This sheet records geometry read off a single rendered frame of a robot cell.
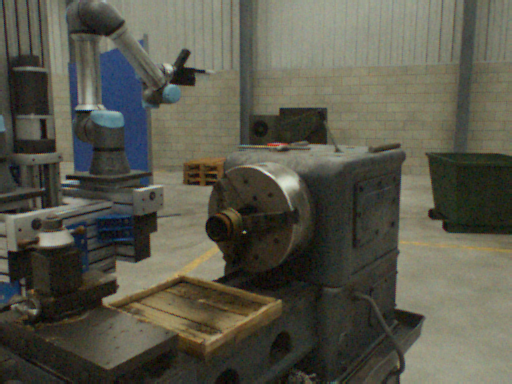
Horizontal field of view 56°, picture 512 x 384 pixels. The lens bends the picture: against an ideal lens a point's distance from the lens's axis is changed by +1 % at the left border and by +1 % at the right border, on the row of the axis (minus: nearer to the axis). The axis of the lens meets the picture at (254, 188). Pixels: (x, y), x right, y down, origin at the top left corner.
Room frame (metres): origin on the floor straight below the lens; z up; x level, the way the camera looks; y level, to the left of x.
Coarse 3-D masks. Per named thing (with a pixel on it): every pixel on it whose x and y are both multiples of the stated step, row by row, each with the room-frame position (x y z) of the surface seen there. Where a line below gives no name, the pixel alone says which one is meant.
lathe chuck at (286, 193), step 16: (240, 176) 1.39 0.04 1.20; (256, 176) 1.35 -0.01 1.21; (272, 176) 1.32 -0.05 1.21; (288, 176) 1.37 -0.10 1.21; (240, 192) 1.39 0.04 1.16; (256, 192) 1.35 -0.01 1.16; (272, 192) 1.32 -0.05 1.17; (288, 192) 1.31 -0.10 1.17; (208, 208) 1.46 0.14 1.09; (272, 208) 1.32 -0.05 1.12; (288, 208) 1.29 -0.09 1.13; (304, 208) 1.33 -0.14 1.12; (288, 224) 1.29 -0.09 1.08; (304, 224) 1.32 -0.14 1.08; (256, 240) 1.35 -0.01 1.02; (272, 240) 1.32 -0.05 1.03; (288, 240) 1.29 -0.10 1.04; (304, 240) 1.35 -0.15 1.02; (256, 256) 1.36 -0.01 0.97; (272, 256) 1.32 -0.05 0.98; (288, 256) 1.32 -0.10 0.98
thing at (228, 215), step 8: (216, 216) 1.25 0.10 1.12; (224, 216) 1.26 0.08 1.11; (232, 216) 1.27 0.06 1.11; (240, 216) 1.28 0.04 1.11; (208, 224) 1.27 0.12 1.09; (216, 224) 1.29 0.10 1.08; (224, 224) 1.23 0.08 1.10; (232, 224) 1.25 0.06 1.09; (240, 224) 1.27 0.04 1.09; (208, 232) 1.27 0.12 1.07; (216, 232) 1.28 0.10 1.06; (224, 232) 1.23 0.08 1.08; (232, 232) 1.25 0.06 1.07; (240, 232) 1.28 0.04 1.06; (216, 240) 1.25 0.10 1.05; (224, 240) 1.25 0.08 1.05; (232, 240) 1.29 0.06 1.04
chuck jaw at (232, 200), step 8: (224, 176) 1.42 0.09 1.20; (216, 184) 1.39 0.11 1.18; (224, 184) 1.38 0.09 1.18; (216, 192) 1.39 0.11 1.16; (224, 192) 1.36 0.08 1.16; (232, 192) 1.38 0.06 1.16; (216, 200) 1.36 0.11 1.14; (224, 200) 1.34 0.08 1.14; (232, 200) 1.35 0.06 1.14; (240, 200) 1.38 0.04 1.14; (224, 208) 1.32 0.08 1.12; (232, 208) 1.33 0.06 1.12; (240, 208) 1.35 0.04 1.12
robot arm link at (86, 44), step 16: (80, 0) 1.84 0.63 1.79; (80, 32) 1.86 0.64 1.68; (96, 32) 1.88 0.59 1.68; (80, 48) 1.87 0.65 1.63; (96, 48) 1.90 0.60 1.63; (80, 64) 1.87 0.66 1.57; (96, 64) 1.89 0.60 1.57; (80, 80) 1.88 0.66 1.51; (96, 80) 1.89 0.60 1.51; (80, 96) 1.88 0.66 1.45; (96, 96) 1.89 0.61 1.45; (80, 112) 1.86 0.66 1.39; (80, 128) 1.85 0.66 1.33
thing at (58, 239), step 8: (40, 232) 0.95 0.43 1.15; (48, 232) 0.94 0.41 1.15; (56, 232) 0.95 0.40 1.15; (64, 232) 0.96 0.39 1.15; (40, 240) 0.93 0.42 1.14; (48, 240) 0.93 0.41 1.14; (56, 240) 0.94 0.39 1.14; (64, 240) 0.95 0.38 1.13; (72, 240) 0.96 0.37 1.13; (40, 248) 0.93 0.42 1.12; (48, 248) 0.93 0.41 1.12
